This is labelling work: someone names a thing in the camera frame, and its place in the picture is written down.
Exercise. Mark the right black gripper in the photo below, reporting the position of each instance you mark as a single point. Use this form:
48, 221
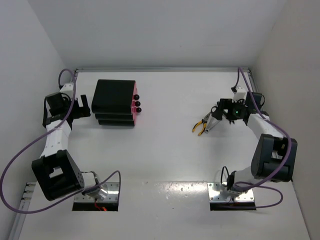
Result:
227, 104

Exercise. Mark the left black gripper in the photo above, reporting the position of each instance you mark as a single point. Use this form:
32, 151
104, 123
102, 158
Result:
81, 111

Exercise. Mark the yellow handled pliers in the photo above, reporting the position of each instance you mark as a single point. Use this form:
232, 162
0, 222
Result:
203, 122

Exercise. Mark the black drawer cabinet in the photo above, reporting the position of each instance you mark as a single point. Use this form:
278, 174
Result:
113, 102

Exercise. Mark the pink top drawer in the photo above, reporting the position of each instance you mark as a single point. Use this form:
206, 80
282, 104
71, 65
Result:
135, 95

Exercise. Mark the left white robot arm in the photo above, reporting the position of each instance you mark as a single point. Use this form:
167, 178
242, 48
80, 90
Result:
56, 172

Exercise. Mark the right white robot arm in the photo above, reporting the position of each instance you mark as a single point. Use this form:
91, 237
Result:
275, 154

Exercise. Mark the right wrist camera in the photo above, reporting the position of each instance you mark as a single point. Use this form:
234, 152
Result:
239, 93

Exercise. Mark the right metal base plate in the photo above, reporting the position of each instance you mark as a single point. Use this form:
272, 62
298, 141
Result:
218, 194

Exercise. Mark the metal base plate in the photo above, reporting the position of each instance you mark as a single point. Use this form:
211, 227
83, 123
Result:
108, 194
218, 194

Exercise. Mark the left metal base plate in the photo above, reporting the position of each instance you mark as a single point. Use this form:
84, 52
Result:
108, 194

